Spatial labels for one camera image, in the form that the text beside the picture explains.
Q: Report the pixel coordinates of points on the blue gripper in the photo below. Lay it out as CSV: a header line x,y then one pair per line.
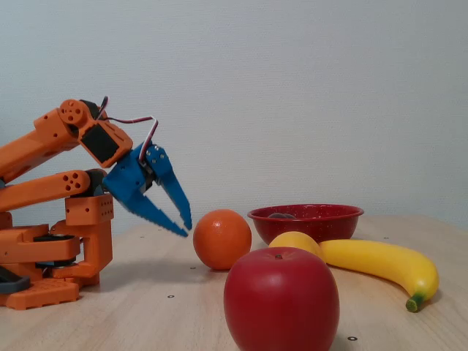
x,y
129,180

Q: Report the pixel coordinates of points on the dark purple plum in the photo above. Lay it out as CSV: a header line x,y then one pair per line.
x,y
281,216

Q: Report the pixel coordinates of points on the yellow banana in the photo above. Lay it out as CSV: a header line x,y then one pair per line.
x,y
380,259

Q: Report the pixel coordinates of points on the orange robot base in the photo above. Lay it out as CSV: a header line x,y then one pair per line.
x,y
87,237

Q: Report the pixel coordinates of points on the orange fruit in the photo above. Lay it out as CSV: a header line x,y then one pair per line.
x,y
221,239

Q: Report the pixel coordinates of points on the red speckled bowl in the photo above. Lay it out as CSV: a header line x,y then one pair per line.
x,y
307,226

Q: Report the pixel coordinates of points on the red apple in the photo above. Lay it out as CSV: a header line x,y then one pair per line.
x,y
281,300

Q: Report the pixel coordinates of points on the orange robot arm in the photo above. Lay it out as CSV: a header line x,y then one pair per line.
x,y
36,142

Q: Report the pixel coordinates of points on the dark grey table clamp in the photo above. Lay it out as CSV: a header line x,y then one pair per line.
x,y
16,285

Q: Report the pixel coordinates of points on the yellow peach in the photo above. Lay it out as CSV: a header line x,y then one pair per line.
x,y
296,241

